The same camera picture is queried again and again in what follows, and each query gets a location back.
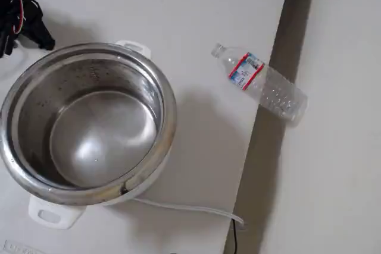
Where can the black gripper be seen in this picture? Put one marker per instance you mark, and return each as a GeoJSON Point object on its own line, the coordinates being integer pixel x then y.
{"type": "Point", "coordinates": [38, 30]}

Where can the white rice cooker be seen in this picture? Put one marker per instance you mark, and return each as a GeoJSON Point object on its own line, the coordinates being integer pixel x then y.
{"type": "Point", "coordinates": [68, 216]}

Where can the steel inner pot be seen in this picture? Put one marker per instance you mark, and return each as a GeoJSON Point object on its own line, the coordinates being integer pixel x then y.
{"type": "Point", "coordinates": [98, 135]}

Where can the clear plastic water bottle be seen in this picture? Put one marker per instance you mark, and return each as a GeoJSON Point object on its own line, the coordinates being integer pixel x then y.
{"type": "Point", "coordinates": [268, 87]}

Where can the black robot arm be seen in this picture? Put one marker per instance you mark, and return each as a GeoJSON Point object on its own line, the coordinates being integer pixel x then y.
{"type": "Point", "coordinates": [6, 43]}

